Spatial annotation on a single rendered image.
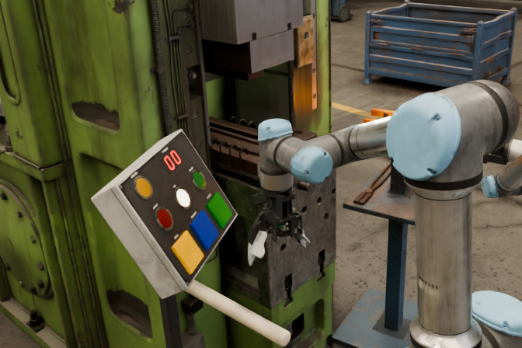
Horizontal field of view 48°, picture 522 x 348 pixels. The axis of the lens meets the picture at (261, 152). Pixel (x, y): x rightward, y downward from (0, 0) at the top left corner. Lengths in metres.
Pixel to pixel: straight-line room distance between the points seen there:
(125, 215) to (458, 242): 0.69
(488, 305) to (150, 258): 0.69
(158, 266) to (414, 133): 0.69
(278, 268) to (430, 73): 3.92
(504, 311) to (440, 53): 4.52
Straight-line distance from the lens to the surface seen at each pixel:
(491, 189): 2.06
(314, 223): 2.06
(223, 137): 2.02
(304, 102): 2.18
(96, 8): 1.80
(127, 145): 1.75
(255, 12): 1.70
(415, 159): 0.86
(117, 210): 1.29
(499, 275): 3.13
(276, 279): 1.99
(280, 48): 1.81
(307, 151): 1.17
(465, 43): 5.44
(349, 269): 3.04
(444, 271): 0.96
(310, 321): 2.38
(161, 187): 1.37
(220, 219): 1.49
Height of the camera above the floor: 1.73
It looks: 23 degrees down
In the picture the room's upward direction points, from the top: 3 degrees counter-clockwise
